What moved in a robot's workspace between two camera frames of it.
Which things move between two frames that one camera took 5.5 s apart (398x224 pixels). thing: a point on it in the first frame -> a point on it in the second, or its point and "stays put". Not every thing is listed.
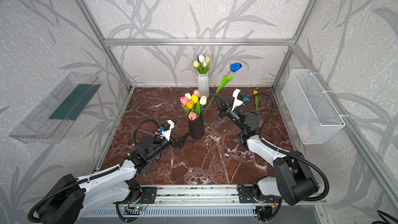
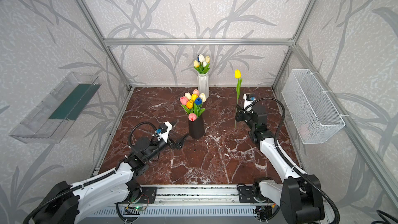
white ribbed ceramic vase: x=203 y=81 stays put
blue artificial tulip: x=233 y=68 -> x=198 y=101
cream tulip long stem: x=188 y=95 stays put
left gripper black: x=173 y=141 stays put
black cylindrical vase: x=196 y=128 stays put
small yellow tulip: x=256 y=99 -> x=238 y=75
